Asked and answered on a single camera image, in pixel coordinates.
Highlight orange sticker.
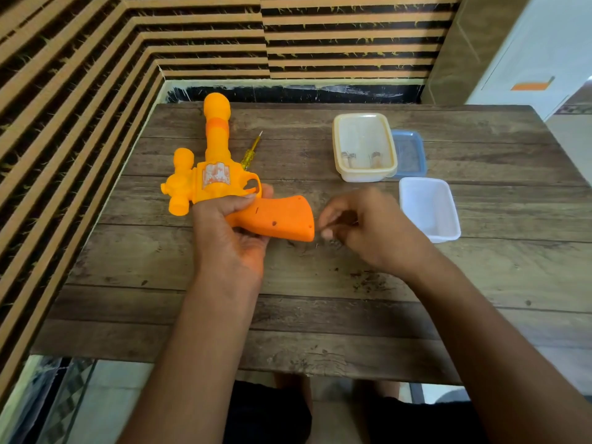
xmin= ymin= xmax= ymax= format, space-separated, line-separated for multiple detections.
xmin=511 ymin=77 xmax=555 ymax=92

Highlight orange toy gun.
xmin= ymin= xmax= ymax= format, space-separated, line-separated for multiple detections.
xmin=160 ymin=92 xmax=316 ymax=243

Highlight person's right hand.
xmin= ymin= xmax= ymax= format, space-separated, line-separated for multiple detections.
xmin=317 ymin=187 xmax=441 ymax=281

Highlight blue plastic lid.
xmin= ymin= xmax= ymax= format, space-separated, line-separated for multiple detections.
xmin=391 ymin=129 xmax=427 ymax=180

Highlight clear container with cream rim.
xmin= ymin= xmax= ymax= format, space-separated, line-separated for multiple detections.
xmin=332 ymin=113 xmax=398 ymax=183

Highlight person's left hand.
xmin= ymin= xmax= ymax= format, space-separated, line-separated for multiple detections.
xmin=191 ymin=183 xmax=274 ymax=296

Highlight person's left forearm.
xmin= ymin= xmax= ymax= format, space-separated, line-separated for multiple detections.
xmin=117 ymin=277 xmax=262 ymax=444

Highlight person's right forearm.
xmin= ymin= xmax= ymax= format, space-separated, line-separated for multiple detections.
xmin=409 ymin=254 xmax=592 ymax=444

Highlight white plastic container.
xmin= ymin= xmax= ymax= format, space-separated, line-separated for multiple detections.
xmin=399 ymin=177 xmax=462 ymax=244

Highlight person's black shorts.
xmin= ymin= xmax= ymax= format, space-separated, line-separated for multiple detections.
xmin=223 ymin=379 xmax=488 ymax=444

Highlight yellow handled screwdriver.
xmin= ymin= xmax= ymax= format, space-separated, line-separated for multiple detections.
xmin=240 ymin=130 xmax=264 ymax=171

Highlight white door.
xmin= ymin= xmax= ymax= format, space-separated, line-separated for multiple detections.
xmin=466 ymin=0 xmax=592 ymax=121

